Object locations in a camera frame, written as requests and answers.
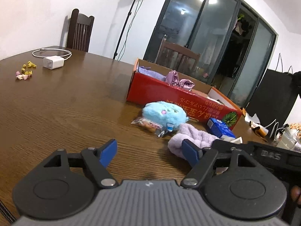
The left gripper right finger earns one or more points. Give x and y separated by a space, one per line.
202 161

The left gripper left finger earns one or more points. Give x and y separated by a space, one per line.
96 161

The lavender fluffy headband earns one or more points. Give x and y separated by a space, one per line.
186 131

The blue plush toy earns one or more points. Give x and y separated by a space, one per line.
168 115

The purple satin scrunchie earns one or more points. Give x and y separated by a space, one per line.
173 79

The lavender fabric pouch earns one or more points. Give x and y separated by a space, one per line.
148 72

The person left hand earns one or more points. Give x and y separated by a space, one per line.
295 193

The glass cup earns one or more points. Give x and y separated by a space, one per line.
287 138

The blue tissue pack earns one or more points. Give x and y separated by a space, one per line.
219 129

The orange white tube wrapper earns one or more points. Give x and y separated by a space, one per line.
255 124

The snack packet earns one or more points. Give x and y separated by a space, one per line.
150 126

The red cardboard box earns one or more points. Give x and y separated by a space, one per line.
201 103

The black paper bag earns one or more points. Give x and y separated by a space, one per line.
275 96

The dark wooden chair centre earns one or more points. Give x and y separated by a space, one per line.
176 57

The dark wooden chair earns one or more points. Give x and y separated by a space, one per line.
79 32
176 57

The white power adapter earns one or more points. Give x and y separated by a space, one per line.
53 62

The sliding glass door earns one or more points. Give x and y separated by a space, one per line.
234 42

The dark wooden chair left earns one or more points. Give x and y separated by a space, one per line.
79 32

